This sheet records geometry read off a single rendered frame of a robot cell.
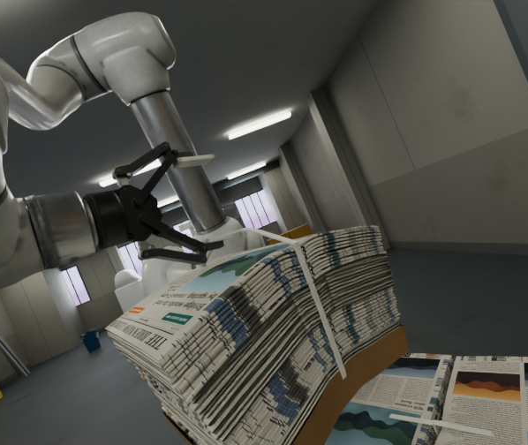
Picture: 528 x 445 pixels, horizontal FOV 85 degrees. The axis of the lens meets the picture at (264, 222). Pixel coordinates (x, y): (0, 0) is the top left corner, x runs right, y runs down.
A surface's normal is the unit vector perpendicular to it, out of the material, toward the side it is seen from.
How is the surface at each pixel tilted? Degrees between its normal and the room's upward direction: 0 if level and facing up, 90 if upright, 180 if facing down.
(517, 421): 0
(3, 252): 129
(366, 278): 92
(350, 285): 92
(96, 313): 90
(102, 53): 117
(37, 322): 90
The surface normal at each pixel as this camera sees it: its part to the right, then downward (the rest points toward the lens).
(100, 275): 0.13, -0.05
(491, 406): -0.40, -0.92
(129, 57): 0.22, 0.37
